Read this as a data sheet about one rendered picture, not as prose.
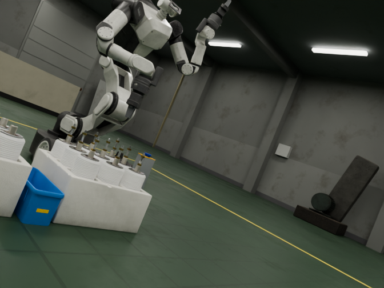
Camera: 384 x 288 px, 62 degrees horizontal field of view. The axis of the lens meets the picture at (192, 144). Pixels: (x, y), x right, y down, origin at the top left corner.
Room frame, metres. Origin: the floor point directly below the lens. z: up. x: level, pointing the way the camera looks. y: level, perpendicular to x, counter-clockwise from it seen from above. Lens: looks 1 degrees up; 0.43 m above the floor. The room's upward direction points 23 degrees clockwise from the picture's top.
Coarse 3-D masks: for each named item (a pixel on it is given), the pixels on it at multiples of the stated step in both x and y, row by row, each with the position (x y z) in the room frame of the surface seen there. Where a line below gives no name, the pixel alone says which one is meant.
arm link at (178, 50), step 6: (180, 42) 2.10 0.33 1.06; (174, 48) 2.10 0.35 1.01; (180, 48) 2.09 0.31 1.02; (174, 54) 2.11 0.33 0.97; (180, 54) 2.10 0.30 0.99; (174, 60) 2.13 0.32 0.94; (180, 60) 2.10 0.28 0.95; (186, 60) 2.12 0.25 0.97; (180, 66) 2.10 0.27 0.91; (186, 66) 2.08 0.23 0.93; (192, 66) 2.08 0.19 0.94; (180, 72) 2.11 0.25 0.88; (186, 72) 2.09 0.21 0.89; (192, 72) 2.09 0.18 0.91
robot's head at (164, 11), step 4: (160, 0) 1.85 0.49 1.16; (164, 0) 1.81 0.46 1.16; (168, 0) 1.83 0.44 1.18; (160, 4) 1.82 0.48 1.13; (164, 4) 1.82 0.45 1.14; (168, 4) 1.83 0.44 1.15; (164, 8) 1.84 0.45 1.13; (168, 8) 1.85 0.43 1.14; (176, 8) 1.88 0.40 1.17; (160, 12) 1.87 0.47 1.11; (164, 12) 1.87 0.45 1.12; (168, 12) 1.87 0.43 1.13; (172, 12) 1.87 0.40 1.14; (164, 16) 1.88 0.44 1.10; (172, 16) 1.89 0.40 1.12
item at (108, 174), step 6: (102, 168) 1.31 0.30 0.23; (108, 168) 1.30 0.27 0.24; (114, 168) 1.30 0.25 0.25; (102, 174) 1.31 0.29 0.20; (108, 174) 1.30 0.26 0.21; (114, 174) 1.31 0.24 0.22; (120, 174) 1.33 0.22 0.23; (102, 180) 1.30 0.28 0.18; (108, 180) 1.30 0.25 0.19; (114, 180) 1.31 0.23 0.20; (120, 180) 1.34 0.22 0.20
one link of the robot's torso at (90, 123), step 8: (104, 96) 1.85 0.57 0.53; (112, 96) 1.82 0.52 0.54; (104, 104) 1.83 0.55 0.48; (96, 112) 1.86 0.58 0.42; (104, 112) 1.83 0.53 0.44; (80, 120) 2.02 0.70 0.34; (88, 120) 1.99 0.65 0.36; (96, 120) 1.87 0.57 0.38; (104, 120) 1.94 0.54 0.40; (112, 120) 1.93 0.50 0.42; (128, 120) 1.94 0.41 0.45; (80, 128) 2.00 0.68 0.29; (88, 128) 1.96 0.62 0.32; (96, 128) 2.05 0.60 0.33; (104, 128) 2.02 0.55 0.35; (112, 128) 1.97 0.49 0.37; (120, 128) 1.98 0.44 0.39; (80, 136) 2.02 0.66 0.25; (88, 136) 2.03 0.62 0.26
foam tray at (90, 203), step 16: (48, 160) 1.33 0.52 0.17; (48, 176) 1.29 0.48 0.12; (64, 176) 1.20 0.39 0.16; (96, 176) 1.36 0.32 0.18; (64, 192) 1.17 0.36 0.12; (80, 192) 1.19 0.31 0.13; (96, 192) 1.24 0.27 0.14; (112, 192) 1.29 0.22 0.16; (128, 192) 1.34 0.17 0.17; (144, 192) 1.44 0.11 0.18; (64, 208) 1.17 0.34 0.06; (80, 208) 1.21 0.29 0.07; (96, 208) 1.26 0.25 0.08; (112, 208) 1.31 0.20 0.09; (128, 208) 1.36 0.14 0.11; (144, 208) 1.42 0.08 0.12; (64, 224) 1.19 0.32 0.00; (80, 224) 1.23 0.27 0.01; (96, 224) 1.28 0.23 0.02; (112, 224) 1.33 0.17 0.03; (128, 224) 1.38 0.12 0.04
